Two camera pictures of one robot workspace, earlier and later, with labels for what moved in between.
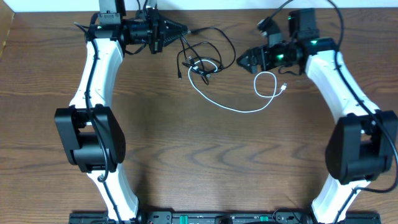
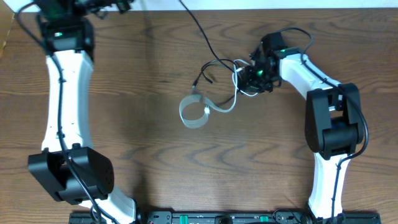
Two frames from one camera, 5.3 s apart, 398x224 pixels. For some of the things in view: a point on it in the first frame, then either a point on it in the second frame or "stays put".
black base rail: (222, 218) stays put
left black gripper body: (155, 33) to (89, 7)
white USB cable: (285, 85) to (206, 105)
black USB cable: (193, 61) to (214, 49)
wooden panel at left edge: (7, 15) stays put
